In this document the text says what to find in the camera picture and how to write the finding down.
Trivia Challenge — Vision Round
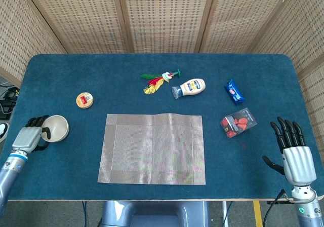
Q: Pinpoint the white metal table leg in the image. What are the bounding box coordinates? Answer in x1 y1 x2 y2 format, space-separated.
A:
221 201 230 227

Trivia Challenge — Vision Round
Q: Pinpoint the blue felt table cover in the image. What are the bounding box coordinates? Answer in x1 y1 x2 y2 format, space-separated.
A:
2 53 324 201

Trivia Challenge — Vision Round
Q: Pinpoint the black equipment with cables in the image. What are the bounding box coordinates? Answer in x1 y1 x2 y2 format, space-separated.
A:
0 84 20 120

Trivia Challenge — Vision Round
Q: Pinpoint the grey-blue robot torso base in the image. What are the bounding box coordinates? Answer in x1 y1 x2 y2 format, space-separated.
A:
101 200 211 227

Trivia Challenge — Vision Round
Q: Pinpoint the white shoe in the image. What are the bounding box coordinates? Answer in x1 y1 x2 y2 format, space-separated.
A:
0 122 10 143

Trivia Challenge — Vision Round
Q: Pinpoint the round yellow tin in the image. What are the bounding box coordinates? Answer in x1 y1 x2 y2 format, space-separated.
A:
75 92 95 109

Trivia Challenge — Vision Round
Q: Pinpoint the woven grey placemat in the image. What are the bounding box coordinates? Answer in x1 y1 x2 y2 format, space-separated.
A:
97 113 206 185

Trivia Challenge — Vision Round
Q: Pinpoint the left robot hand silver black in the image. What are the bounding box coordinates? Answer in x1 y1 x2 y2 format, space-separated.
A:
12 115 51 154

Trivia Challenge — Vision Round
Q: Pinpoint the woven bamboo folding screen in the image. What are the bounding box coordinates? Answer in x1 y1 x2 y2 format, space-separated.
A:
0 0 324 146

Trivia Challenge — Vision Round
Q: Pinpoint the colourful feather shuttlecock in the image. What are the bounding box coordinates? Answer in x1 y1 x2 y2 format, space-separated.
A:
140 68 181 95

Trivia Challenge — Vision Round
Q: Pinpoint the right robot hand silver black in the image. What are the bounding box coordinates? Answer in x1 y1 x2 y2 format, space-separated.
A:
262 116 317 186

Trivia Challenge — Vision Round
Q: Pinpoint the white bowl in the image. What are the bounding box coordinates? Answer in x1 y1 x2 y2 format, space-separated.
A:
40 115 70 143

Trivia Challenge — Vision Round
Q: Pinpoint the clear box with red pieces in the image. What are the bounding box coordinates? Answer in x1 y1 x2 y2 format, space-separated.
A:
220 107 258 139

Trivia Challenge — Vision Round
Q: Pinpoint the mayonnaise squeeze bottle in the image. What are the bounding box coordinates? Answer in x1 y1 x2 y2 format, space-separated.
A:
171 78 206 100

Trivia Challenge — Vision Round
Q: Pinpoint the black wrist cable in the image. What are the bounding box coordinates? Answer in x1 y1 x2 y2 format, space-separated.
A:
263 189 287 227

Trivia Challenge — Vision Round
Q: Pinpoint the blue cookie packet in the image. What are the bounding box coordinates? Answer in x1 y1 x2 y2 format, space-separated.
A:
224 79 246 106

